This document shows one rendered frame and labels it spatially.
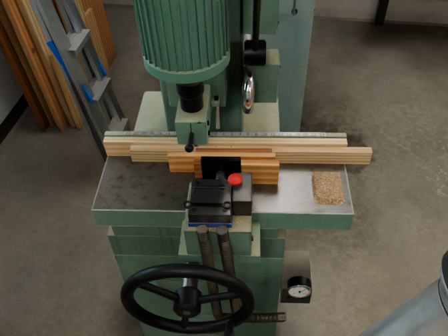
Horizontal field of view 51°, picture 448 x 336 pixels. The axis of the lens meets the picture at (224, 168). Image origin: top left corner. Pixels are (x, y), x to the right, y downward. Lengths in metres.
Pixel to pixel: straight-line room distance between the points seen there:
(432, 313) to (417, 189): 1.95
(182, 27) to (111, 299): 1.40
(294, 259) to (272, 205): 0.29
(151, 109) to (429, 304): 1.15
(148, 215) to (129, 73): 2.07
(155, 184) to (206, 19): 0.45
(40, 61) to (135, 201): 1.55
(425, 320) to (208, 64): 0.60
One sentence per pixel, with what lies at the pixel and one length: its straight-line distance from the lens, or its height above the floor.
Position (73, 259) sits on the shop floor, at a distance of 2.18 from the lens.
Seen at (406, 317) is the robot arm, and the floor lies 1.30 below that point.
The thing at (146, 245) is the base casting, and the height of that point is 0.76.
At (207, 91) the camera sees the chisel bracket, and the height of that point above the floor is 1.07.
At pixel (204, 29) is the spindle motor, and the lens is 0.86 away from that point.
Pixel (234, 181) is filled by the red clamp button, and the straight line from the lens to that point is 0.95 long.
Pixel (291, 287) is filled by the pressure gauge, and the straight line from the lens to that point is 1.21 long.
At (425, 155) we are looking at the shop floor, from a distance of 2.61.
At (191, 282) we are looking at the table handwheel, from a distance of 1.05.
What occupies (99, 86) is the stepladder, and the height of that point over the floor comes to 0.51.
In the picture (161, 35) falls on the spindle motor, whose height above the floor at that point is 1.30.
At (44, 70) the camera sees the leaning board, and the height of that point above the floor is 0.38.
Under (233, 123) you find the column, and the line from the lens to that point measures 1.32.
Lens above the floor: 1.74
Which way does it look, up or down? 47 degrees down
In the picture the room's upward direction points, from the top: 3 degrees counter-clockwise
